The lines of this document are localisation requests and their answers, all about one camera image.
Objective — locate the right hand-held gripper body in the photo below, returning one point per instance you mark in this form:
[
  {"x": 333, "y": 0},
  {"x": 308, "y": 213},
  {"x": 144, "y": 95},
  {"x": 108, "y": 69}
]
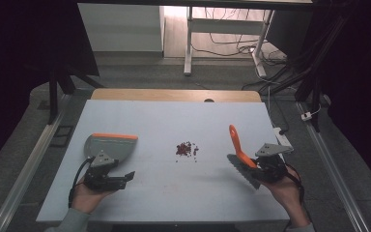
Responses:
[{"x": 272, "y": 161}]

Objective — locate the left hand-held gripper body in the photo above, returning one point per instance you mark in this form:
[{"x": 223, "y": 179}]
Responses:
[{"x": 104, "y": 161}]

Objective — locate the grey dustpan with orange edge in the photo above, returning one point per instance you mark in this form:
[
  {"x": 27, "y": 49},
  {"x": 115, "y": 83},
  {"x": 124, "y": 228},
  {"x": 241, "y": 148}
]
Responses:
[{"x": 112, "y": 145}]

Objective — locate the pile of red beans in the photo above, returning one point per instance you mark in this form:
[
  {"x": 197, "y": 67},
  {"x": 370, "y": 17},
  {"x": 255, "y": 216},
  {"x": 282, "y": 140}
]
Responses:
[{"x": 184, "y": 149}]

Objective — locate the person's left hand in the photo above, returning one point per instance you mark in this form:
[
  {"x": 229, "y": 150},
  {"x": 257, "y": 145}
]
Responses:
[{"x": 88, "y": 199}]

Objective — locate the person's right hand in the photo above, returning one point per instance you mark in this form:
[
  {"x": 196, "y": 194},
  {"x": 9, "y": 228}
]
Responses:
[{"x": 286, "y": 196}]

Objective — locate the white power strip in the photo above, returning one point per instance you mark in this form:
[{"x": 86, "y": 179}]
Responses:
[{"x": 283, "y": 139}]

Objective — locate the small white adapter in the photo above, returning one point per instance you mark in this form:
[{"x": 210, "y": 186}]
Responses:
[{"x": 306, "y": 116}]

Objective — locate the black stand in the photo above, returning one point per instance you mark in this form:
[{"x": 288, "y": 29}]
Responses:
[
  {"x": 58, "y": 80},
  {"x": 312, "y": 80}
]

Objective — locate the wooden table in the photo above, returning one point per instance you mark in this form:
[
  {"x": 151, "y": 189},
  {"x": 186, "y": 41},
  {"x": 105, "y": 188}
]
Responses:
[{"x": 174, "y": 95}]

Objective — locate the white cabinet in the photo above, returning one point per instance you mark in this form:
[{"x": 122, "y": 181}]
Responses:
[{"x": 122, "y": 29}]

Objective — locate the aluminium rail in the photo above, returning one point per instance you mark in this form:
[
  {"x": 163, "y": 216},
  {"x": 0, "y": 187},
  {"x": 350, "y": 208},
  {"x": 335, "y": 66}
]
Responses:
[
  {"x": 25, "y": 167},
  {"x": 331, "y": 167}
]

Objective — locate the white desk frame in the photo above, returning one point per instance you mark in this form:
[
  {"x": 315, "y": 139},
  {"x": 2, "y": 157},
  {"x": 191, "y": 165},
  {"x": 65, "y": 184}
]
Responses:
[{"x": 225, "y": 26}]

